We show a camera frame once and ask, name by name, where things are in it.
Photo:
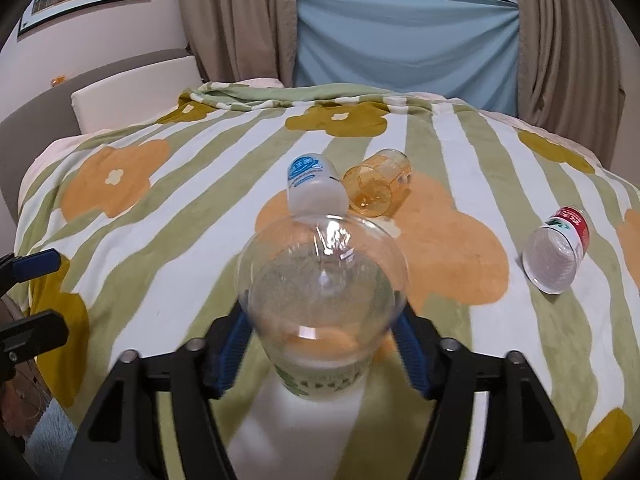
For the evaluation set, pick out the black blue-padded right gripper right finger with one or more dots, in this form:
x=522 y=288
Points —
x=523 y=438

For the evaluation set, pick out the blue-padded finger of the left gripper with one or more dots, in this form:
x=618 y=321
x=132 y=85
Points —
x=15 y=269

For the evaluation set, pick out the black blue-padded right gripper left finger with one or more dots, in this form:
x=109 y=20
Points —
x=120 y=435

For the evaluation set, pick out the clear green-printed plastic cup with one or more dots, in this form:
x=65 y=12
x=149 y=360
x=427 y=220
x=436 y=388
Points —
x=321 y=292

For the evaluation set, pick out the amber transparent plastic cup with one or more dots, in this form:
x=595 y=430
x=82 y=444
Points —
x=378 y=185

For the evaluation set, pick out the white blue-label plastic cup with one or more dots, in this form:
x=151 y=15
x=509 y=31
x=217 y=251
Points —
x=314 y=187

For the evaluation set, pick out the striped floral blanket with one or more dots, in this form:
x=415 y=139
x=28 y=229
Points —
x=150 y=221

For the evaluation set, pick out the grey headboard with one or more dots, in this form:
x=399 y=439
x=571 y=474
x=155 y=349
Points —
x=32 y=127

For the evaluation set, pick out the small orange object on headboard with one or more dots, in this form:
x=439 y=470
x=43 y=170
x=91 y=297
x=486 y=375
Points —
x=57 y=80

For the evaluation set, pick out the white pillow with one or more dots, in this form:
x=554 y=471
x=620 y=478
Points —
x=134 y=97

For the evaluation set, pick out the left beige curtain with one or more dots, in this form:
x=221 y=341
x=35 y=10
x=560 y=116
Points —
x=235 y=40

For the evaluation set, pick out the beige curtain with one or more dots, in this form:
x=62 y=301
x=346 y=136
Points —
x=569 y=72
x=235 y=40

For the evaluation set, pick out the right beige curtain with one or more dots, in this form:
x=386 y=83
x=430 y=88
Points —
x=569 y=72

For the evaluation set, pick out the light blue hanging cloth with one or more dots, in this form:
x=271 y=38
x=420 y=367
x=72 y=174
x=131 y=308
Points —
x=465 y=49

